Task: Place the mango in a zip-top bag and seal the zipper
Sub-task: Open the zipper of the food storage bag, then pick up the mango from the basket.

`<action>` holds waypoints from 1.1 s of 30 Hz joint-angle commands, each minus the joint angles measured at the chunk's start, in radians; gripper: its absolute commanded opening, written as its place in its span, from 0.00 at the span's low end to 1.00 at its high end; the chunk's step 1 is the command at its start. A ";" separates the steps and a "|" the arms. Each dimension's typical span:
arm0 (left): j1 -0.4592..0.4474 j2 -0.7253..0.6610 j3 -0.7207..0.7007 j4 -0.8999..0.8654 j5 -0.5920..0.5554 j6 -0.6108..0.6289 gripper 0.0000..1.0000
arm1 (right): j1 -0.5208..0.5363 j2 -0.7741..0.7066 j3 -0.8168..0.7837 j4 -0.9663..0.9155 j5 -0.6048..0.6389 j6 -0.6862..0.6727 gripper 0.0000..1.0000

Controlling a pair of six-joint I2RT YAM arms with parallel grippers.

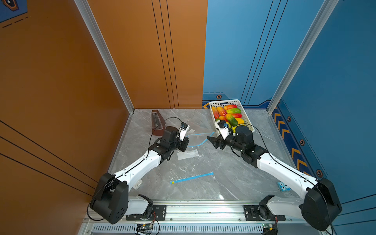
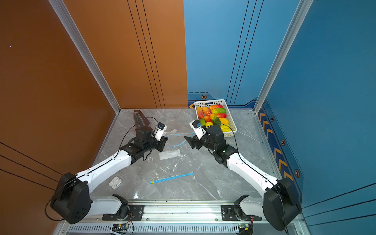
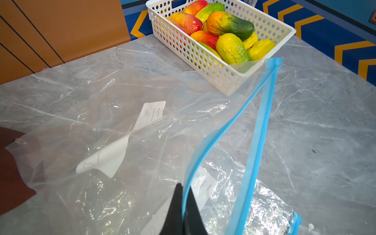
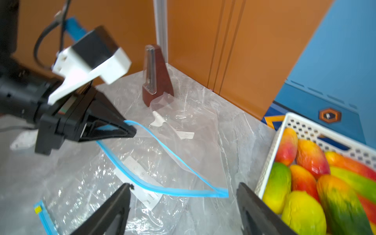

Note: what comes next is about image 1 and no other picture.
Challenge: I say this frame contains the clear zip-top bag blue zipper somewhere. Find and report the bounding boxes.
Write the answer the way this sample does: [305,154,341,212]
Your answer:
[177,119,214,161]

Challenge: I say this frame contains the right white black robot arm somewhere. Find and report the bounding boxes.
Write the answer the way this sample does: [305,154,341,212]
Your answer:
[207,122,342,235]

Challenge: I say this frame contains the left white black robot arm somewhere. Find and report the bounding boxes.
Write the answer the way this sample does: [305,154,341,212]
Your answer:
[89,122,190,224]

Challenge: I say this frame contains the green yellow mango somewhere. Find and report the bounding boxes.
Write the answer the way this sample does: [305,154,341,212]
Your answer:
[226,108,241,114]

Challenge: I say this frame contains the red yellow mango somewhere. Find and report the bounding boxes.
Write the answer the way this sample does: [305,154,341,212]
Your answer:
[216,106,227,116]

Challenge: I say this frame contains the red orange long mango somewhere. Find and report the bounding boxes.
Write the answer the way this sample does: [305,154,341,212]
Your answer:
[224,104,237,110]

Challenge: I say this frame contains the dark red wooden stand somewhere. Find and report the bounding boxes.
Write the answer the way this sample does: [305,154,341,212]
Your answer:
[151,110,165,136]

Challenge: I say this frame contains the white perforated plastic basket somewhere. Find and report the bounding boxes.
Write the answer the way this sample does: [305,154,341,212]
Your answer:
[206,99,255,132]

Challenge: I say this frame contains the small white plastic object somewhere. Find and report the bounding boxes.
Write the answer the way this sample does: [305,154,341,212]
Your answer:
[133,179,143,190]

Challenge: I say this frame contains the blue owl toy block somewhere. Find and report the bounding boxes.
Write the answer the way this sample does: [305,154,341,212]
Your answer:
[277,182,291,192]

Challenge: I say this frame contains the green circuit board left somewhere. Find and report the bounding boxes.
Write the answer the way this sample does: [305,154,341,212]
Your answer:
[136,223,154,232]

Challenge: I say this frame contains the green circuit board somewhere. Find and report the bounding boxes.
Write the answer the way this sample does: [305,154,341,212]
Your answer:
[262,223,278,232]
[136,223,154,232]

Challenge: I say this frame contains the green circuit board right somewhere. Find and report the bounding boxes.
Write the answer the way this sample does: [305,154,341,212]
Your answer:
[262,223,278,232]

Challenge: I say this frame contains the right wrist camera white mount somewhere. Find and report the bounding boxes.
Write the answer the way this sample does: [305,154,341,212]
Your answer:
[215,120,231,140]

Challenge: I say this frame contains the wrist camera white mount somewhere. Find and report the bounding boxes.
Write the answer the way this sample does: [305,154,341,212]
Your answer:
[179,122,190,141]
[215,120,231,140]

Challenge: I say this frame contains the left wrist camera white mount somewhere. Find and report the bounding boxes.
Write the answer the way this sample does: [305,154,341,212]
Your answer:
[179,122,190,141]

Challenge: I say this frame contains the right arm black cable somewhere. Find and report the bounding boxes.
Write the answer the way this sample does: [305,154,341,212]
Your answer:
[231,123,333,235]

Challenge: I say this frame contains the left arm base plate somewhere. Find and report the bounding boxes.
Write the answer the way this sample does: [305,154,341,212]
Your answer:
[126,204,167,221]

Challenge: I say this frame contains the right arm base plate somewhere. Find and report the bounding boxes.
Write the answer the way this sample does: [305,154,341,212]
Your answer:
[243,205,286,222]

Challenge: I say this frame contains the aluminium rail frame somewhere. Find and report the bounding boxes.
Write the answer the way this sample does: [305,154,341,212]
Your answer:
[78,200,322,235]

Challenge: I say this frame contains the right corner aluminium post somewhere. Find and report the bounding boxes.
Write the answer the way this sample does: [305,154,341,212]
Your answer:
[266,0,339,114]

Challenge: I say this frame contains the corner aluminium post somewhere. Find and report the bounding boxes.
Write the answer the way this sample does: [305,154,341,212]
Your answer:
[74,0,135,115]
[266,0,339,114]

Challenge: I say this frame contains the left corner aluminium post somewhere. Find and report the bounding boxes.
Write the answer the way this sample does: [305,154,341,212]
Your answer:
[74,0,135,115]

